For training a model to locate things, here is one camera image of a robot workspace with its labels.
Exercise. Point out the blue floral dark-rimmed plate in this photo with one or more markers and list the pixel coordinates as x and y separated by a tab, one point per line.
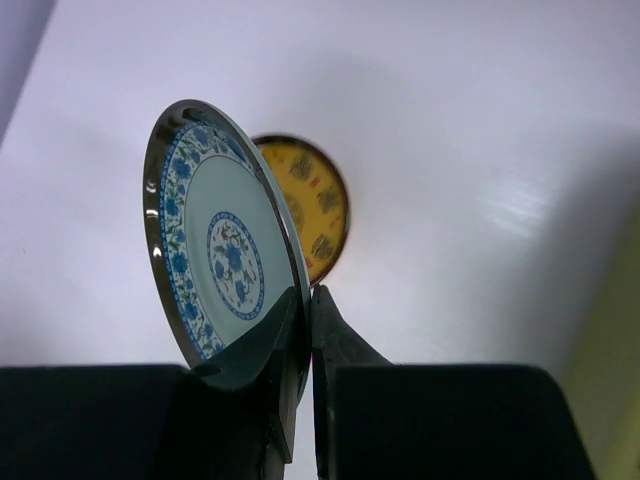
222	243

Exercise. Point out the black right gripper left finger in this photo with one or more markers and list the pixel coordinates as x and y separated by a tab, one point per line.
231	417

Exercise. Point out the yellow brown patterned plate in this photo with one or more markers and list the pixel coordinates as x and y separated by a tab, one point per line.
316	195

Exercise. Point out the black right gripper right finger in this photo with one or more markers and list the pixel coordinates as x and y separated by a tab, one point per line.
375	419

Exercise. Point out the olive green dish rack tub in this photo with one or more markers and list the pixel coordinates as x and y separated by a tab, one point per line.
602	382

